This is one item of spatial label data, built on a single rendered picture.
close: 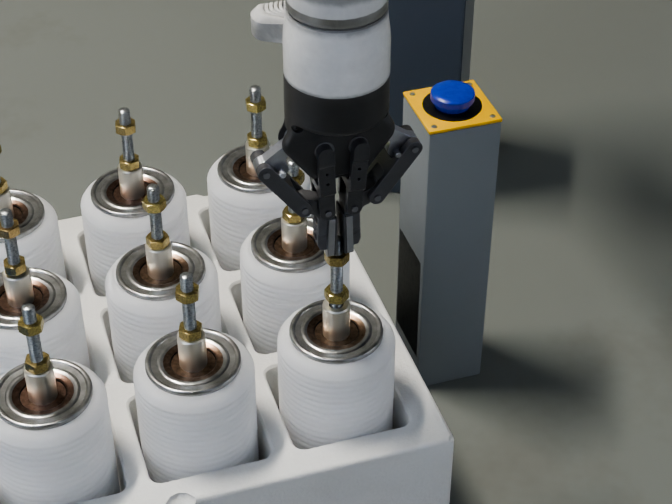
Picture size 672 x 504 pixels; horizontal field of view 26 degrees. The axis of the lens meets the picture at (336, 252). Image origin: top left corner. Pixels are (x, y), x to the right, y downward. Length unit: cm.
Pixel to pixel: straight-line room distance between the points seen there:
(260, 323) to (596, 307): 47
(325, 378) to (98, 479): 19
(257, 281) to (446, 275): 23
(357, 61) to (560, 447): 58
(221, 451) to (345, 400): 11
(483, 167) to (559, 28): 78
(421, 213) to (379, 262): 29
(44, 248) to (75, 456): 25
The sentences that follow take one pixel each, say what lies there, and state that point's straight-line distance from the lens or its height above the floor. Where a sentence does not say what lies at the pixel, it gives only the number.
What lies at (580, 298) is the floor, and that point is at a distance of 161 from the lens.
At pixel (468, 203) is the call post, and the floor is 23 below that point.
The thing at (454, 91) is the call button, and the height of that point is 33.
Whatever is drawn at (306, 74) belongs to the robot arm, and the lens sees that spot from 99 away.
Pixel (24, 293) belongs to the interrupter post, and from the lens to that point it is 122.
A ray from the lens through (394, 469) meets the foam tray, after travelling 119.
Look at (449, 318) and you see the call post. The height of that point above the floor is 9.
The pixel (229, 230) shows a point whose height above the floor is 21.
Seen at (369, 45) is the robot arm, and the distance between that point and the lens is 98.
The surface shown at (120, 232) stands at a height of 24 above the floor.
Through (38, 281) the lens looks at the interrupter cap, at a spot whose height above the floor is 25.
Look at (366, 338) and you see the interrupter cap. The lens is 116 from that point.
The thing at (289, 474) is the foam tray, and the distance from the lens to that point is 116.
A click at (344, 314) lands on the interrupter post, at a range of 115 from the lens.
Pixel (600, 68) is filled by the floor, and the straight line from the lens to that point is 201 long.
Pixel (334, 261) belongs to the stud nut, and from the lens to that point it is 112.
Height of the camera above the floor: 104
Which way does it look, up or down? 39 degrees down
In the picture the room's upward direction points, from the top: straight up
